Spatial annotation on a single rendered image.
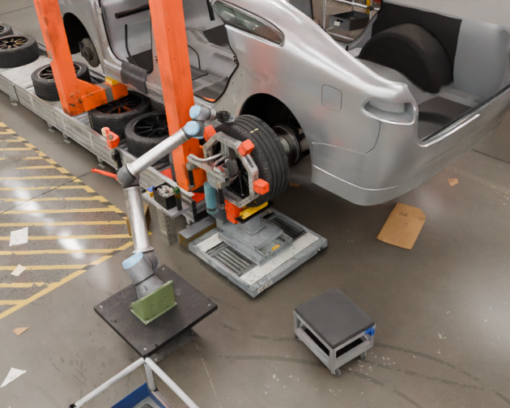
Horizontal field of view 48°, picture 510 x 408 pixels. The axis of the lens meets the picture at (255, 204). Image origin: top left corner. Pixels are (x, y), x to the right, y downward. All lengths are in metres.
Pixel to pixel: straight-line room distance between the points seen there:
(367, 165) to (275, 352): 1.39
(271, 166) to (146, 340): 1.43
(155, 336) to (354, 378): 1.30
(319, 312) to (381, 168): 1.00
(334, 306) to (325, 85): 1.43
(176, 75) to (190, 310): 1.61
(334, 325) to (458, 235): 1.74
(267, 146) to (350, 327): 1.34
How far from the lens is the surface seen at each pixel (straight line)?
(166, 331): 3.80
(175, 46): 4.05
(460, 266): 4.76
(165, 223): 4.74
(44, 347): 4.37
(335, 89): 3.69
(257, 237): 4.51
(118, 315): 3.98
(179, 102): 4.19
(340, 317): 3.75
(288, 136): 4.34
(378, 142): 3.65
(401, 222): 5.08
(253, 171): 3.93
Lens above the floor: 3.08
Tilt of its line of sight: 36 degrees down
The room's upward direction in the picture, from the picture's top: 3 degrees counter-clockwise
